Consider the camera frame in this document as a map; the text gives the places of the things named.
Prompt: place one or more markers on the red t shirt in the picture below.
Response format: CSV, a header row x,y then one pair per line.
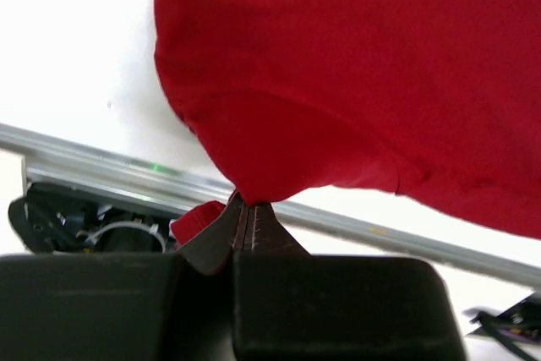
x,y
436,100

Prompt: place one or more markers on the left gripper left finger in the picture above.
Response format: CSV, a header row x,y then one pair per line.
x,y
206,234

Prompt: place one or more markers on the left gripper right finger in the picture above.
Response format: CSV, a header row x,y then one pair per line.
x,y
266,235

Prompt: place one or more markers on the aluminium frame rail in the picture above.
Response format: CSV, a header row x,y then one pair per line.
x,y
55,160

